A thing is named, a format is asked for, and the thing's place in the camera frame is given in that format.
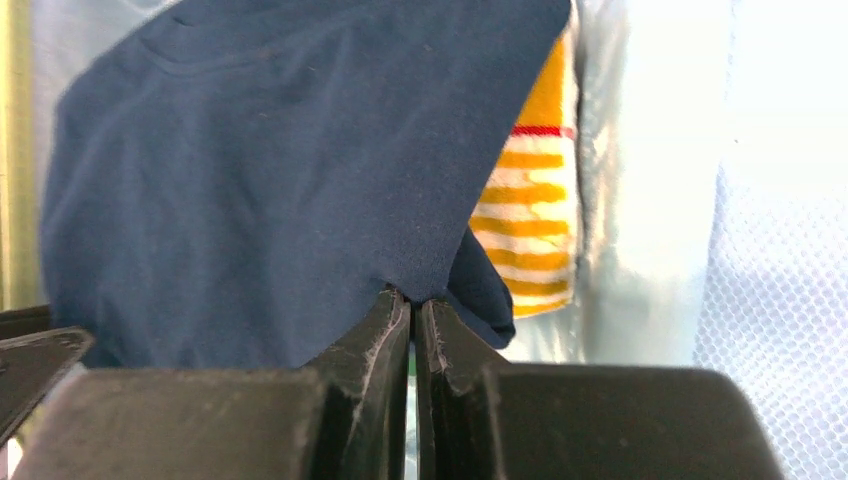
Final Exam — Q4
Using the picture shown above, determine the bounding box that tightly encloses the navy blue cloth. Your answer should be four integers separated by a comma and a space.
40, 1, 570, 368

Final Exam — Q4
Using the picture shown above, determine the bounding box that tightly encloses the yellow striped towel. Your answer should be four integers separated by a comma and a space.
470, 29, 580, 318

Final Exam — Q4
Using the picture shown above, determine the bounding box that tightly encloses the green suitcase with blue lining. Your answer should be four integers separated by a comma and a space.
13, 1, 847, 479

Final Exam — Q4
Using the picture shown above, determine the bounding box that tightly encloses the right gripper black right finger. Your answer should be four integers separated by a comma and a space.
414, 301, 782, 479

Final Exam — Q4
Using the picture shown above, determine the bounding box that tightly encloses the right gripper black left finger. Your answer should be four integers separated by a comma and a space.
15, 291, 411, 479

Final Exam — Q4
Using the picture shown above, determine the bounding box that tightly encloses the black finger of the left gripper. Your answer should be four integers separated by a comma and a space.
1, 306, 94, 444

